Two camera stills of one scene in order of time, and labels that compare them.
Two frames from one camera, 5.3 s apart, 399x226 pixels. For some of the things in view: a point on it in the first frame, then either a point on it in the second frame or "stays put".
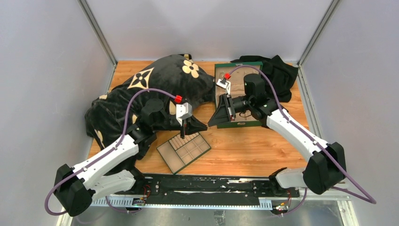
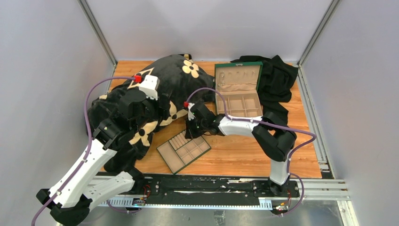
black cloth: (282, 75) stays put
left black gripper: (192, 125) → (161, 112)
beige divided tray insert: (178, 153) stays put
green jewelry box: (235, 73) stays put
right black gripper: (222, 114) → (190, 133)
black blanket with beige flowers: (145, 102) stays put
